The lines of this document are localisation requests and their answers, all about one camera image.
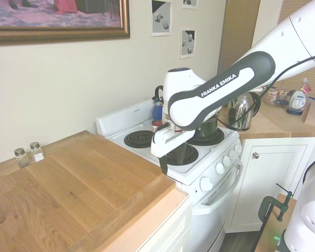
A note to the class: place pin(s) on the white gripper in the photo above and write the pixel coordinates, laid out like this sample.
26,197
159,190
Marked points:
168,141

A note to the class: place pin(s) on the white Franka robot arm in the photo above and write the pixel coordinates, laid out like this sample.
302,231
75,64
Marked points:
212,97

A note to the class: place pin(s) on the black cooking pot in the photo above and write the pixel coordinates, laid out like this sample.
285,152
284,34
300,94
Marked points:
207,128

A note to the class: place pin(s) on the medium black coil burner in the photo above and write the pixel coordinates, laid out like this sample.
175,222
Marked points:
193,155

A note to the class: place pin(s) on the white electric stove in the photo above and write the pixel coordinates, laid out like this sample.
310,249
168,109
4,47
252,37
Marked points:
199,168

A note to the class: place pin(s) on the big white oven knob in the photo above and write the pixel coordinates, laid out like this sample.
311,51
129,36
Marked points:
206,183

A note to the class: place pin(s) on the small black coil burner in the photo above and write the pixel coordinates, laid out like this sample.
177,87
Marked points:
137,138

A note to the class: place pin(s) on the white burner knob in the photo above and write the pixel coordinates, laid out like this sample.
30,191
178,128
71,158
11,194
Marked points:
232,154
219,168
226,160
237,148

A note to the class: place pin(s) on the blue whistling kettle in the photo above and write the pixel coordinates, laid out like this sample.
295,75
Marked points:
158,111

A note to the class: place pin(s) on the white counter cabinet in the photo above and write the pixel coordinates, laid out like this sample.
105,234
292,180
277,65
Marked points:
173,231

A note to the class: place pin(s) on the shiny steel kettle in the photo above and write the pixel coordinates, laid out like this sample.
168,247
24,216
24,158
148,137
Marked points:
239,111

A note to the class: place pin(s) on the round metal cabinet knob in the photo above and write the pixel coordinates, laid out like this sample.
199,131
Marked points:
256,155

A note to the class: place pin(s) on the large wooden cutting board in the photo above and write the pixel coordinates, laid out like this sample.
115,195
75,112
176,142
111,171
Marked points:
81,183

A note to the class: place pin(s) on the white cabinet door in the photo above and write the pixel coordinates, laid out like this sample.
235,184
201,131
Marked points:
273,183

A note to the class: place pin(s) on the green C-clamp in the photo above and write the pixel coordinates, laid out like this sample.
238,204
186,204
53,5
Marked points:
264,207

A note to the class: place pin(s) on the medium grey paper print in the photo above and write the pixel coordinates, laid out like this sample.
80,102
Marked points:
188,44

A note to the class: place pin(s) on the clear plastic food container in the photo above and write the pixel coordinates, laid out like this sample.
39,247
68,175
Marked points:
275,97

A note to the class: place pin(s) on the glass salt shaker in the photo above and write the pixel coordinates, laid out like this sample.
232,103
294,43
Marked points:
36,153

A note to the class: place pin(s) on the large grey paper print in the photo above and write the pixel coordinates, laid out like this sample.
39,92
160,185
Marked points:
161,18

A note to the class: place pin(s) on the glass pepper shaker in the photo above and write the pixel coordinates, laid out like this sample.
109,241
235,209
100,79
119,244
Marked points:
22,160

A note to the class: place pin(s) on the small grey paper print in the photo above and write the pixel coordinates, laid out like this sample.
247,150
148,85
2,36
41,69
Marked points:
189,3

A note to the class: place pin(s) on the gold framed painting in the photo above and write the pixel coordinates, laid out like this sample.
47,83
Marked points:
55,15

